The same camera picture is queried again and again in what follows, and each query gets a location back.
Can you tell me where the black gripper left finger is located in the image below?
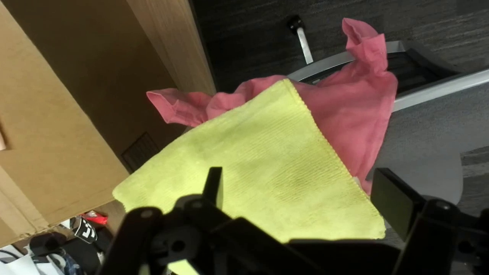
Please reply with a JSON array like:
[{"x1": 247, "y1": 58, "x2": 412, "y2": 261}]
[{"x1": 99, "y1": 166, "x2": 317, "y2": 275}]

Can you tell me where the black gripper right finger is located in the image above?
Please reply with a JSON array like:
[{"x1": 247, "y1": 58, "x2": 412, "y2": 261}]
[{"x1": 372, "y1": 168, "x2": 489, "y2": 275}]

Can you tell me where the cardboard box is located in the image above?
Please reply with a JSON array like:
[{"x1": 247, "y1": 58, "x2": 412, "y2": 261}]
[{"x1": 0, "y1": 0, "x2": 215, "y2": 244}]

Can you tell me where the yellow microfiber cloth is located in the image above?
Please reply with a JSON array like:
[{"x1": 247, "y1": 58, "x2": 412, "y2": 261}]
[{"x1": 114, "y1": 79, "x2": 386, "y2": 241}]

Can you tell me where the black clothing pile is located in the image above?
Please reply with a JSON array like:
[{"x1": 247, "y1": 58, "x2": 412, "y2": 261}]
[{"x1": 28, "y1": 216, "x2": 114, "y2": 275}]

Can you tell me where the pink cloth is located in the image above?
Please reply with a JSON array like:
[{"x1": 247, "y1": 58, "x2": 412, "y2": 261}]
[{"x1": 147, "y1": 18, "x2": 400, "y2": 194}]

